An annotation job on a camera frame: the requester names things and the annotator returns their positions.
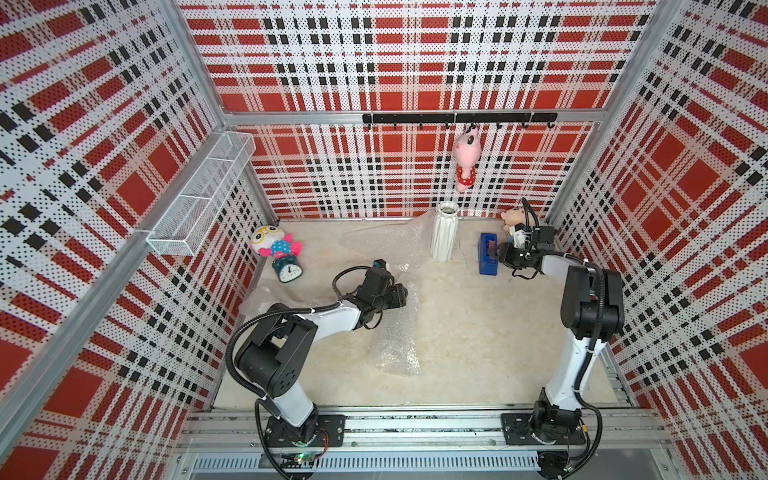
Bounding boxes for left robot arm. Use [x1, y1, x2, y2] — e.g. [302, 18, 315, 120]
[224, 259, 409, 432]

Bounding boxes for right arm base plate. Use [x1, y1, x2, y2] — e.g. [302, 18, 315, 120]
[501, 410, 587, 448]

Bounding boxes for pink hanging plush toy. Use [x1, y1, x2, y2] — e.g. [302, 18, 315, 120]
[453, 126, 482, 193]

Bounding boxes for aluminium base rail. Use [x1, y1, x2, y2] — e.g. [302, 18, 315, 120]
[173, 404, 670, 475]

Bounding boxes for white pink owl plush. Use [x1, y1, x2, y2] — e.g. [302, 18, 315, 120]
[250, 225, 303, 259]

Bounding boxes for tall white ribbed vase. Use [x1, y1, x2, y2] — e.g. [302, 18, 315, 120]
[431, 201, 459, 262]

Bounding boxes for white wire mesh shelf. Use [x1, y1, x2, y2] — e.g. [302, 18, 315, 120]
[147, 131, 255, 257]

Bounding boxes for blue tape dispenser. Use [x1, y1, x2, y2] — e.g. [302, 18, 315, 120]
[478, 232, 498, 276]

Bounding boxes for black hook rail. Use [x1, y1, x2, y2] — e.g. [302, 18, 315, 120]
[362, 112, 558, 126]

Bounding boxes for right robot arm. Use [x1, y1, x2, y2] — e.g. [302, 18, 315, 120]
[492, 199, 625, 445]

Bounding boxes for plush doll blue pants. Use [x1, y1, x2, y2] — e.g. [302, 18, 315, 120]
[501, 209, 529, 234]

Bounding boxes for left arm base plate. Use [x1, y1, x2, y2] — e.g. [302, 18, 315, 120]
[264, 414, 347, 448]

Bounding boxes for bubble wrap pile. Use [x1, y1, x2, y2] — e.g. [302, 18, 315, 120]
[340, 211, 436, 272]

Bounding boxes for teal alarm clock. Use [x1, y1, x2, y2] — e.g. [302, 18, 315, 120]
[272, 254, 303, 284]

